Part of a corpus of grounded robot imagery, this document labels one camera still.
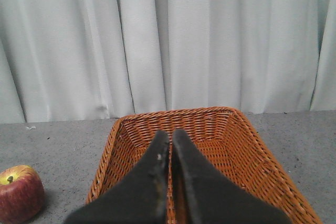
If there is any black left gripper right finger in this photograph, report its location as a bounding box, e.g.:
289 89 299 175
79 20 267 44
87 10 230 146
172 129 291 223

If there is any white curtain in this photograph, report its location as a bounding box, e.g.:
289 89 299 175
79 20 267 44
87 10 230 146
1 0 335 123

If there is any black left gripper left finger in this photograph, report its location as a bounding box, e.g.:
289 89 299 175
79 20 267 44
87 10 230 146
65 131 170 223

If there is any brown wicker basket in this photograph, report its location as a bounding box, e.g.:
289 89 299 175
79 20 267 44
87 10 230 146
86 106 321 223

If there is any red yellow apple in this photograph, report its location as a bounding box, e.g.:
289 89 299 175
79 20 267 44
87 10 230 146
1 165 45 223

